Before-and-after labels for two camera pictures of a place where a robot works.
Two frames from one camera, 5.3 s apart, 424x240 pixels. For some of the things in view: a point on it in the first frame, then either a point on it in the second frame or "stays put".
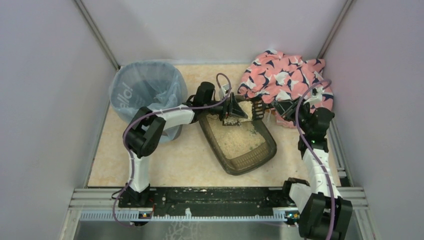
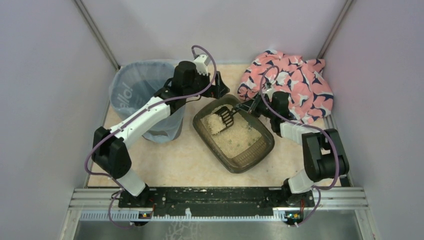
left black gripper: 227,108 to 215,85
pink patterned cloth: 293,82 stays put
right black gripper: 278,107 to 251,106
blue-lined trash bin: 154,85 stays put
